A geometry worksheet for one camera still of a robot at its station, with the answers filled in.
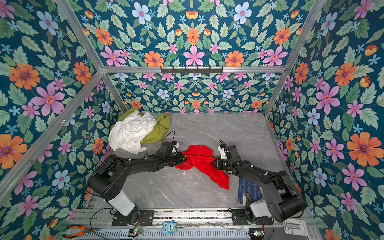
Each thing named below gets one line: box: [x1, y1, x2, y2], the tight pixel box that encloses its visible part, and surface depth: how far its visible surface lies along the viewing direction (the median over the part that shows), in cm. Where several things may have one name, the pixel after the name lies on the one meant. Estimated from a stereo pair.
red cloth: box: [176, 145, 230, 190], surface depth 90 cm
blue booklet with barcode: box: [237, 178, 263, 205], surface depth 84 cm
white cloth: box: [108, 110, 157, 155], surface depth 100 cm
